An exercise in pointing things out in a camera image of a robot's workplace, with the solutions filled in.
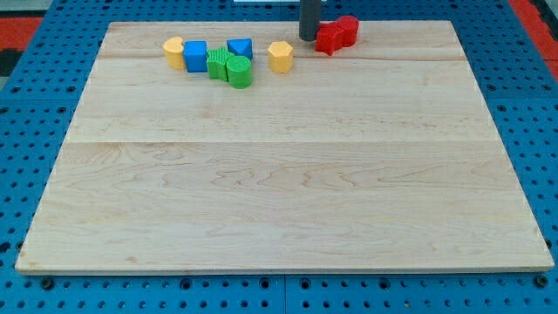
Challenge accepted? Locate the red star block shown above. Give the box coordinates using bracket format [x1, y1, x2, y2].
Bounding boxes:
[315, 22, 344, 56]

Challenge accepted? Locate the red cylinder block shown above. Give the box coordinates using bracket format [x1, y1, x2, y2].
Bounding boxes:
[337, 15, 359, 47]

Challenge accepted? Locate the green cylinder block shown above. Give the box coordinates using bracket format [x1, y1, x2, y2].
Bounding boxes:
[226, 55, 252, 89]

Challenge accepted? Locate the yellow hexagon block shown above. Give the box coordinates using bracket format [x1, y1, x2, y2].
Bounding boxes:
[268, 41, 294, 73]

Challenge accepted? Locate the wooden board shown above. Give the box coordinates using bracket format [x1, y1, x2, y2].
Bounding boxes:
[16, 20, 554, 276]

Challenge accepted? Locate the green star block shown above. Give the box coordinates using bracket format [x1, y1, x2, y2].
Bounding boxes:
[206, 46, 234, 82]

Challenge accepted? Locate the blue triangle block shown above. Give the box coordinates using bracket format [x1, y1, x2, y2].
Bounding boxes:
[227, 38, 253, 60]

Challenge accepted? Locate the blue cube block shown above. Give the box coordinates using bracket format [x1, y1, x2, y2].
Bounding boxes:
[183, 41, 208, 72]

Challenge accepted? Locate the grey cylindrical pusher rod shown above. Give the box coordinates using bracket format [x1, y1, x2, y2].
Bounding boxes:
[299, 0, 322, 42]

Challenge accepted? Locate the yellow heart block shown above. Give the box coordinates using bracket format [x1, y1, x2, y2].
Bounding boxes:
[162, 37, 186, 70]

